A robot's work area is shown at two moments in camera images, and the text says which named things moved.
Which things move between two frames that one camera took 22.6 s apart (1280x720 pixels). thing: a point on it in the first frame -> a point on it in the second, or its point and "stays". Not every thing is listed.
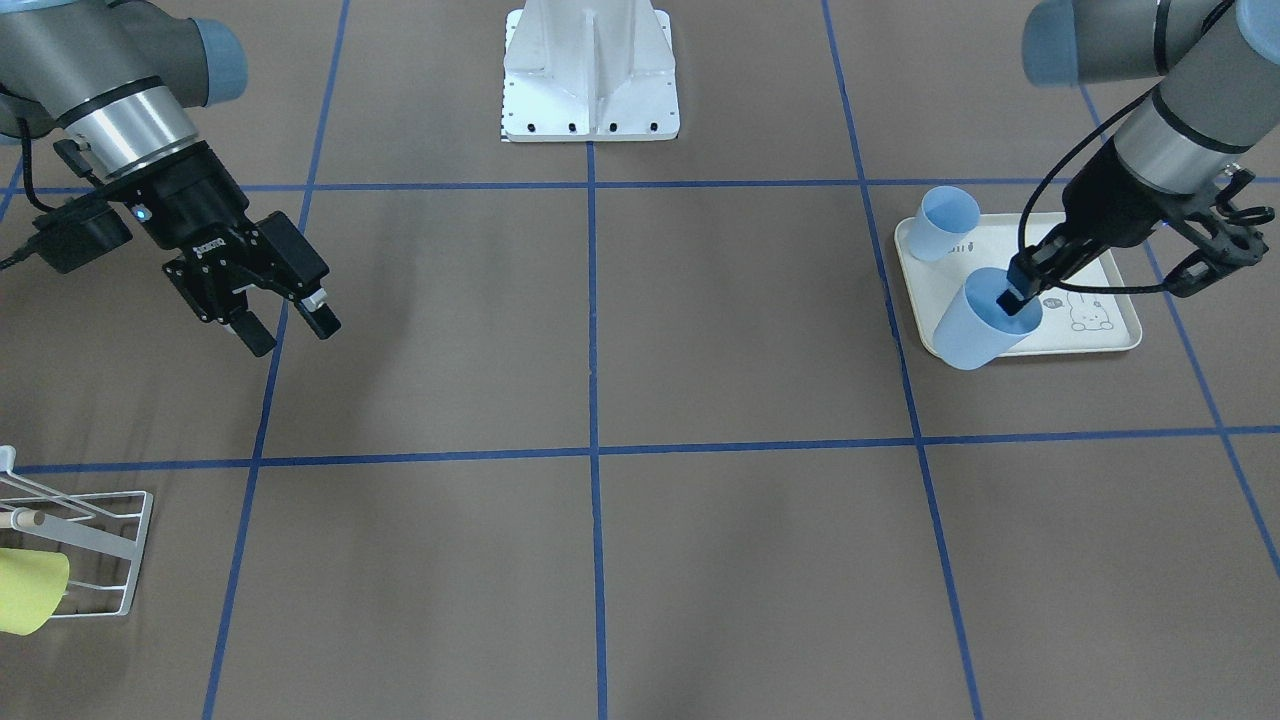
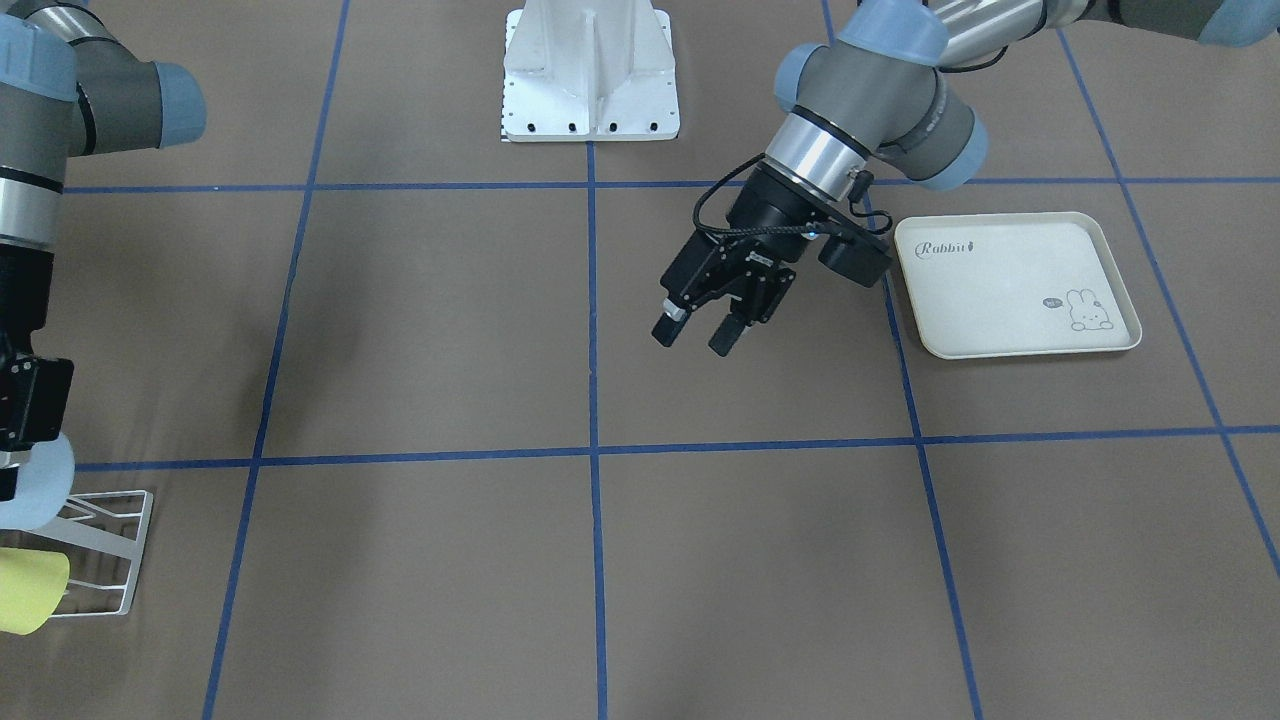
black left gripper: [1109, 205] -> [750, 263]
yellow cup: [32, 584] stays
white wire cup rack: [101, 534] stays
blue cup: [945, 215] -> [45, 480]
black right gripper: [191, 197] -> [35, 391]
